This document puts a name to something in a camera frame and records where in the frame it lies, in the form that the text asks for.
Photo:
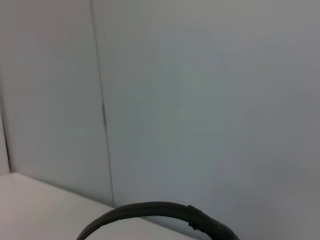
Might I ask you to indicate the black round teapot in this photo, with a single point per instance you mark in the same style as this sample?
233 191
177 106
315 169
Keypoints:
150 207

